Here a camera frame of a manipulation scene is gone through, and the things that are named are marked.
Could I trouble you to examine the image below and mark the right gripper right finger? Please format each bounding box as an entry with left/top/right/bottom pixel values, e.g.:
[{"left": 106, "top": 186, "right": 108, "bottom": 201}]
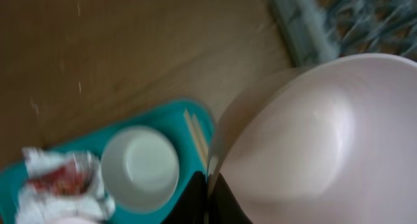
[{"left": 208, "top": 174, "right": 252, "bottom": 224}]

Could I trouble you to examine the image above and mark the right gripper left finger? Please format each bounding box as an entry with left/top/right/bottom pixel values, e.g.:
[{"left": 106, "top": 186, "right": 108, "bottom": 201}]
[{"left": 162, "top": 171, "right": 207, "bottom": 224}]

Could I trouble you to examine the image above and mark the grey-white bowl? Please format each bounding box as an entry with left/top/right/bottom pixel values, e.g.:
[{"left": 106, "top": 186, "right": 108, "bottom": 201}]
[{"left": 101, "top": 126, "right": 180, "bottom": 214}]

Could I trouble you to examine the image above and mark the wooden chopstick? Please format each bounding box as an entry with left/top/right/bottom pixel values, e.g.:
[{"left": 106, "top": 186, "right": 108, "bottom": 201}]
[
  {"left": 192, "top": 114, "right": 209, "bottom": 157},
  {"left": 184, "top": 109, "right": 208, "bottom": 171}
]

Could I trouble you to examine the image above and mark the small pink bowl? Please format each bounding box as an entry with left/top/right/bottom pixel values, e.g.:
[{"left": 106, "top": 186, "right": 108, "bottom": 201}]
[{"left": 208, "top": 53, "right": 416, "bottom": 223}]

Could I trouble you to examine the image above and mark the grey dishwasher rack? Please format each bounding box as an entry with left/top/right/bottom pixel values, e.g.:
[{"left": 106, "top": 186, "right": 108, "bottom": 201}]
[{"left": 269, "top": 0, "right": 416, "bottom": 66}]

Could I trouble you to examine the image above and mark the red snack wrapper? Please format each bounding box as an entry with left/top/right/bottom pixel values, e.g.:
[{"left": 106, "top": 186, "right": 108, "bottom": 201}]
[{"left": 25, "top": 160, "right": 94, "bottom": 197}]

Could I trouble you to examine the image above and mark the crumpled white napkin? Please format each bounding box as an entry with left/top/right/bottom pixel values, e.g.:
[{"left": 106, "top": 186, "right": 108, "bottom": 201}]
[{"left": 15, "top": 148, "right": 116, "bottom": 223}]

